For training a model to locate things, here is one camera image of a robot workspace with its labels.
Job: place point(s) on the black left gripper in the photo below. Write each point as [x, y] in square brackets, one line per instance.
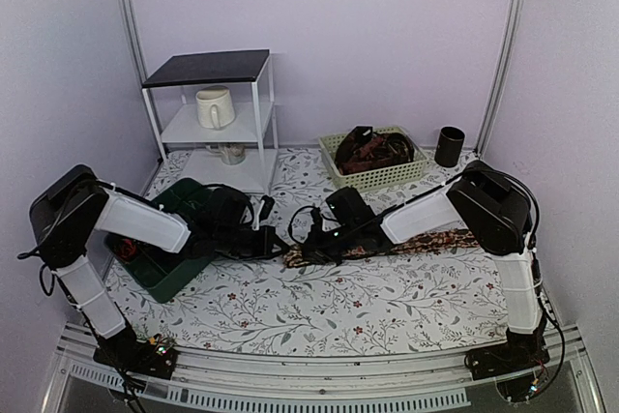
[266, 246]

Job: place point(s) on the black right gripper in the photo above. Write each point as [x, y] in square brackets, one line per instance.
[314, 249]

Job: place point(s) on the cream floral patterned tie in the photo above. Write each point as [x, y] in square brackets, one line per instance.
[431, 242]

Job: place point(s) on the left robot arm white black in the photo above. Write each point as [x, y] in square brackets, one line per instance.
[163, 243]

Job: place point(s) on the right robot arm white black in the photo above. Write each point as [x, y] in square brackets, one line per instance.
[499, 212]

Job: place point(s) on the dark brown rolled ties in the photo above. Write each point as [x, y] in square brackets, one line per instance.
[363, 149]

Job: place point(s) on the dark green plastic bin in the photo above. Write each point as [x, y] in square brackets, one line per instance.
[163, 274]

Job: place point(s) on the pale green perforated basket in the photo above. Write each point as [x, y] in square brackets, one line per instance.
[375, 179]

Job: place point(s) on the red rolled tie in bin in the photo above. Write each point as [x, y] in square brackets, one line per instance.
[127, 250]

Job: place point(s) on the white shelf with black top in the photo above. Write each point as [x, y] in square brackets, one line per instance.
[227, 132]

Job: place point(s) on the white ceramic mug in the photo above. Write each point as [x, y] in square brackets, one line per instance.
[215, 108]

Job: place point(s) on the floral patterned table mat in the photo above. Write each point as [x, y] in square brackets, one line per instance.
[374, 306]

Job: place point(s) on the black cylindrical cup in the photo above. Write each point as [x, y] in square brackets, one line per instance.
[449, 146]

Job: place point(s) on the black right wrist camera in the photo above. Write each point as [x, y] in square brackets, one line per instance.
[348, 207]

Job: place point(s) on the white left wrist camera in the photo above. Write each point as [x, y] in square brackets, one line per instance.
[262, 212]

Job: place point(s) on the aluminium front rail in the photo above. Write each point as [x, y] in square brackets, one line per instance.
[214, 381]

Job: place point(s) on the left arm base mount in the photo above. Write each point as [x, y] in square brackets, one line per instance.
[126, 353]

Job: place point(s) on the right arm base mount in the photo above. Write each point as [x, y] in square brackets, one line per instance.
[519, 352]

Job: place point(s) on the left aluminium frame post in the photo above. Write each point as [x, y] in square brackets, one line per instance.
[130, 25]

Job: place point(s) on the aluminium frame post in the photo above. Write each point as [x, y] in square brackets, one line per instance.
[130, 25]
[515, 8]

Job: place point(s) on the right aluminium frame post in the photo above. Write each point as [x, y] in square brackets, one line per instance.
[515, 8]

